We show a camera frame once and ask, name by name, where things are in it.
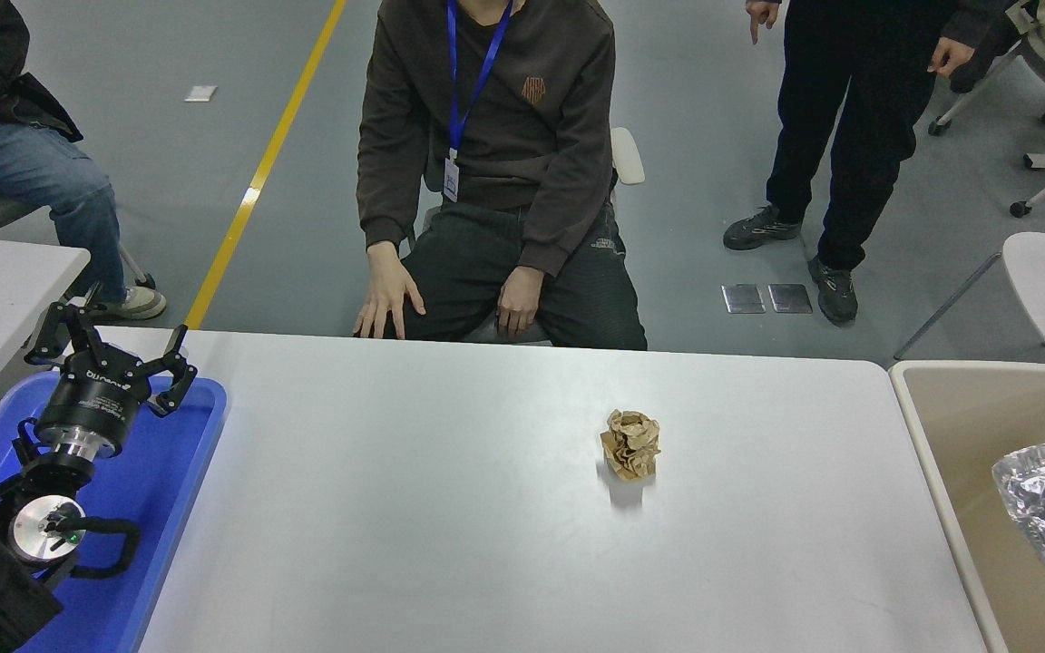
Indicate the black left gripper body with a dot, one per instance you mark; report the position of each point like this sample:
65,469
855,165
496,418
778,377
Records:
96,399

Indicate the tan paper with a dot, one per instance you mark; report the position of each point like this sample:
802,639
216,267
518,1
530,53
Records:
631,444

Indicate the lanyard person's right hand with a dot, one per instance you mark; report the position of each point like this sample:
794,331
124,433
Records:
391,290

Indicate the lanyard person's left hand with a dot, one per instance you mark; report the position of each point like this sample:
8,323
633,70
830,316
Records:
518,299

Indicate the standing person's right hand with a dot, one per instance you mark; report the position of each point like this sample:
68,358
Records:
761,14

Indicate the standing person's left hand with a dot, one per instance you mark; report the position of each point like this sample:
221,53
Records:
951,56

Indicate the blue plastic tray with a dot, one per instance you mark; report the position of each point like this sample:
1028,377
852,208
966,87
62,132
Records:
155,508

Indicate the seated person in jeans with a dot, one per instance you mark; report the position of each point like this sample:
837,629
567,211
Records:
24,163

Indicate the metal floor plate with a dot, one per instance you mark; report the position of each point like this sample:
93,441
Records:
790,297
743,298

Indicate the standing person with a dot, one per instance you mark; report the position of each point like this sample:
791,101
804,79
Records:
849,91

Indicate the large pale bin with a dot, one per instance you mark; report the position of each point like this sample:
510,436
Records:
967,426

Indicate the dark jacket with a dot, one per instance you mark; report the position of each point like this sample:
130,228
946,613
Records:
967,84

